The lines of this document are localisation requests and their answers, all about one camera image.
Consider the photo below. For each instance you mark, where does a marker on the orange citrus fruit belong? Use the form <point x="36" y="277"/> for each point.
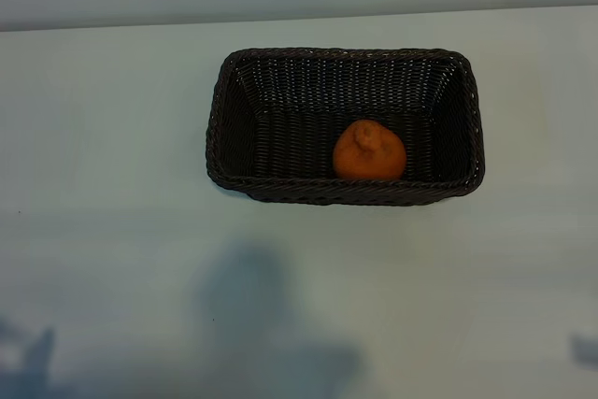
<point x="369" y="156"/>

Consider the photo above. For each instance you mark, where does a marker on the dark brown wicker basket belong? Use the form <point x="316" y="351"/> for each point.
<point x="289" y="137"/>

